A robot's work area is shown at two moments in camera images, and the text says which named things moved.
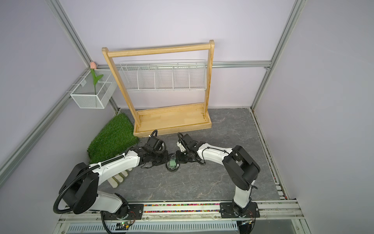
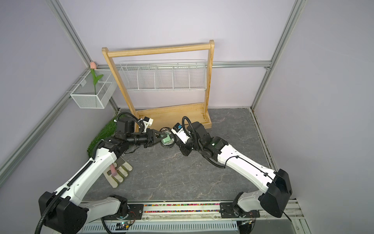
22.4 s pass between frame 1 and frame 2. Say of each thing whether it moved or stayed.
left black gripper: moved
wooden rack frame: stayed
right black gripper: moved
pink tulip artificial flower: stayed
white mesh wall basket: stayed
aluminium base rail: stayed
